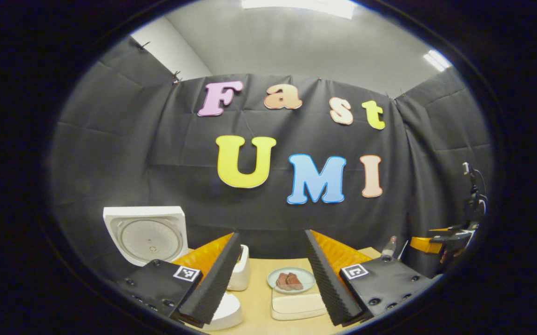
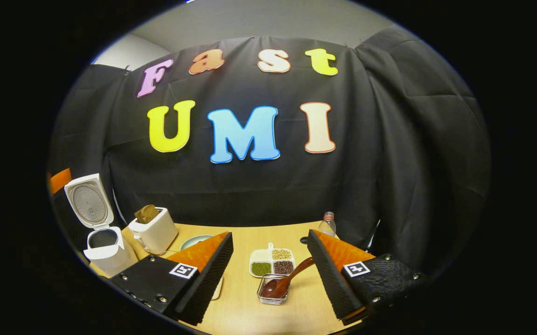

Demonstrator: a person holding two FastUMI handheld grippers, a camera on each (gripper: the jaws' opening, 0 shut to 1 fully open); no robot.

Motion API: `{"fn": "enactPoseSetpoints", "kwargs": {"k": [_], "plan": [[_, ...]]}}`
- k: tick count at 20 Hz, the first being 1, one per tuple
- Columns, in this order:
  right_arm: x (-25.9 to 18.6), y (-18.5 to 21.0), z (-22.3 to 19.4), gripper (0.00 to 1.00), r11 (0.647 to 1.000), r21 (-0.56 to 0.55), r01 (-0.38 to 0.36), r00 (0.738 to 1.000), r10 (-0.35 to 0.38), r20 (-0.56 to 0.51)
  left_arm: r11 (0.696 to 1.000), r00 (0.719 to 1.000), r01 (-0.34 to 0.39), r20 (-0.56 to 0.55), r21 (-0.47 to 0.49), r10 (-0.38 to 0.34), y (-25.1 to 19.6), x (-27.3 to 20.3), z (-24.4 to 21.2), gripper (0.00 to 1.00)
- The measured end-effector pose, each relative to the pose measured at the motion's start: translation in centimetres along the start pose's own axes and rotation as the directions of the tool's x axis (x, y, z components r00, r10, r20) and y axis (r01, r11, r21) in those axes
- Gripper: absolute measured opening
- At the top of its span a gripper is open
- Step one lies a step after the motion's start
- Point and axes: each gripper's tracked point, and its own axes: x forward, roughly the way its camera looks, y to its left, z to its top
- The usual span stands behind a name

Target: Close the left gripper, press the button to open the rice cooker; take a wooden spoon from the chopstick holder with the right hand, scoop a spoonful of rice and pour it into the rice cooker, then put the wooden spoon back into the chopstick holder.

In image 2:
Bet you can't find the black backdrop cloth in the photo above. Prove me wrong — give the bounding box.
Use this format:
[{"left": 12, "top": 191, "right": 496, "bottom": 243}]
[{"left": 47, "top": 26, "right": 491, "bottom": 275}]

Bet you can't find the white rice cooker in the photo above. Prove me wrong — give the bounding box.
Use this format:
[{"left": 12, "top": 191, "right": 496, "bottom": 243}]
[{"left": 65, "top": 174, "right": 138, "bottom": 278}]

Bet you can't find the white divided dish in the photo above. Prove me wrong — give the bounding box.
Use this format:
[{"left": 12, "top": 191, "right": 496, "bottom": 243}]
[{"left": 249, "top": 243, "right": 296, "bottom": 278}]

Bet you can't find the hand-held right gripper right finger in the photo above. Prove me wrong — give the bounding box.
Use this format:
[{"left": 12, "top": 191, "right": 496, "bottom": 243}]
[{"left": 307, "top": 229, "right": 432, "bottom": 325}]

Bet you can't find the clear plastic bottle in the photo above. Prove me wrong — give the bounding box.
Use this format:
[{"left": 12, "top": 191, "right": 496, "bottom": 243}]
[{"left": 318, "top": 212, "right": 337, "bottom": 238}]

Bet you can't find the white toaster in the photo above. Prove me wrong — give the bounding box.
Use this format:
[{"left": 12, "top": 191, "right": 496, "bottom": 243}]
[{"left": 128, "top": 207, "right": 179, "bottom": 255}]

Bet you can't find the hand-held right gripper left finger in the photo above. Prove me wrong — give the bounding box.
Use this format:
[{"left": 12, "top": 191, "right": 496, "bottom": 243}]
[{"left": 110, "top": 231, "right": 234, "bottom": 325}]

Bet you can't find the brown bread slice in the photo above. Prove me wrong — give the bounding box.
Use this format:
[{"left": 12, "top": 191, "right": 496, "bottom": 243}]
[{"left": 134, "top": 205, "right": 160, "bottom": 224}]

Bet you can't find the pale green plate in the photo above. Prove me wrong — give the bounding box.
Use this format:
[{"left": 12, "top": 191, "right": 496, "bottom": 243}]
[{"left": 180, "top": 234, "right": 214, "bottom": 252}]

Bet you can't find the brown wooden spoon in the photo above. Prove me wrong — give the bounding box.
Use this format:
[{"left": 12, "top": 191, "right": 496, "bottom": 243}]
[{"left": 262, "top": 257, "right": 316, "bottom": 299}]

